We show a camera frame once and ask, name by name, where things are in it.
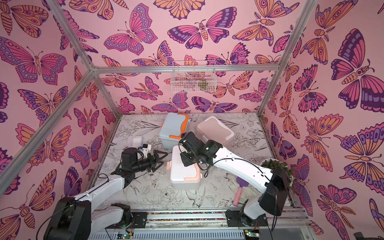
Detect purple and pink brush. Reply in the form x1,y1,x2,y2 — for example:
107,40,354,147
233,177,249,207

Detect grey and orange first aid box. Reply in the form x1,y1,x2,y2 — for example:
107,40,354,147
159,113,189,150

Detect potted green plant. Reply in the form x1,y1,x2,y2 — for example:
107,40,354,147
259,158,296,196

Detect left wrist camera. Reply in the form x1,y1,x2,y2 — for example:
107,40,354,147
139,144,152,159

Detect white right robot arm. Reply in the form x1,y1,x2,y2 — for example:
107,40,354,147
179,132,290,220

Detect pink first aid box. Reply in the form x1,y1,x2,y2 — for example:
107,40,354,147
197,117,235,149

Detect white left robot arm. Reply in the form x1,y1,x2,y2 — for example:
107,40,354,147
43,148,168,240

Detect white wire basket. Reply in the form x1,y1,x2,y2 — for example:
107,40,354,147
169,60,217,94

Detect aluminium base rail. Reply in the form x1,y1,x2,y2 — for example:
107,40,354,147
74,207,316,240

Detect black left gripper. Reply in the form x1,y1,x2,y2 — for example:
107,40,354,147
132,151,168,174

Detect white and peach first aid box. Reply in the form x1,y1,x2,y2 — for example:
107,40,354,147
167,146,203,191

